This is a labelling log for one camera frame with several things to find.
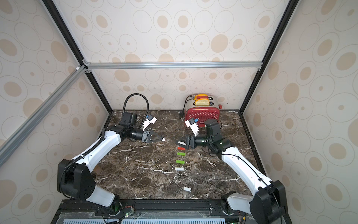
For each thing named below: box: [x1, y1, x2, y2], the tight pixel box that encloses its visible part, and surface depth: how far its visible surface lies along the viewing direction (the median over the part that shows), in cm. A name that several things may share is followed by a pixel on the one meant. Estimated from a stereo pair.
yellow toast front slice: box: [194, 98, 210, 107], surface depth 99 cm
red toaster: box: [184, 94, 223, 127], surface depth 101 cm
